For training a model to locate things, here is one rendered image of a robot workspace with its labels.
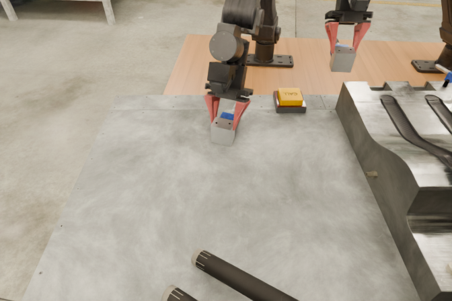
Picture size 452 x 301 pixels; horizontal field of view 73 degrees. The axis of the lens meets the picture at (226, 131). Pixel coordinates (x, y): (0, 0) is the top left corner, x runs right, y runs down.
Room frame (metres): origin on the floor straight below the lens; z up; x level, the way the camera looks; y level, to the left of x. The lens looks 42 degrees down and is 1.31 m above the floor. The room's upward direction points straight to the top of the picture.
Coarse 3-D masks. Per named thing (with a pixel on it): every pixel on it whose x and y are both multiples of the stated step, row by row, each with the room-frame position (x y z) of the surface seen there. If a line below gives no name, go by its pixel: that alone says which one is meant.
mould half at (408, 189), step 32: (352, 96) 0.60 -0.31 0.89; (416, 96) 0.60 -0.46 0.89; (448, 96) 0.60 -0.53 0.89; (352, 128) 0.54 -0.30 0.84; (384, 128) 0.49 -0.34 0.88; (416, 128) 0.49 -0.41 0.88; (384, 160) 0.39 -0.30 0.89; (416, 160) 0.35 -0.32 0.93; (384, 192) 0.35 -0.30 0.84; (416, 192) 0.29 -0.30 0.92; (448, 192) 0.29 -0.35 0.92; (416, 224) 0.27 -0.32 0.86; (448, 224) 0.27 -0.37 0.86; (416, 256) 0.23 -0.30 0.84; (448, 256) 0.22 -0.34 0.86; (416, 288) 0.19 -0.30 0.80; (448, 288) 0.17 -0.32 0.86
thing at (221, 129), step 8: (224, 112) 0.60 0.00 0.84; (232, 112) 0.61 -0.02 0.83; (216, 120) 0.55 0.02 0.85; (224, 120) 0.55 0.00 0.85; (232, 120) 0.55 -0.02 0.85; (216, 128) 0.53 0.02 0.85; (224, 128) 0.52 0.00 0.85; (232, 128) 0.53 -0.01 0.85; (216, 136) 0.53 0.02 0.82; (224, 136) 0.52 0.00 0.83; (232, 136) 0.53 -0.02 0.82; (224, 144) 0.52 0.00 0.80
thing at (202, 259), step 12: (204, 252) 0.24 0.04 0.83; (192, 264) 0.23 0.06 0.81; (204, 264) 0.22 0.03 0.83; (216, 264) 0.22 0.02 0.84; (228, 264) 0.22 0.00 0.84; (216, 276) 0.20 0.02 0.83; (228, 276) 0.20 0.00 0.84; (240, 276) 0.19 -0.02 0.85; (252, 276) 0.19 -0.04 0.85; (240, 288) 0.18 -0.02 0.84; (252, 288) 0.17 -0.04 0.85; (264, 288) 0.17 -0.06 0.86; (276, 288) 0.17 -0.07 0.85; (264, 300) 0.16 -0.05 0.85; (276, 300) 0.15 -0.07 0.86; (288, 300) 0.15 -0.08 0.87
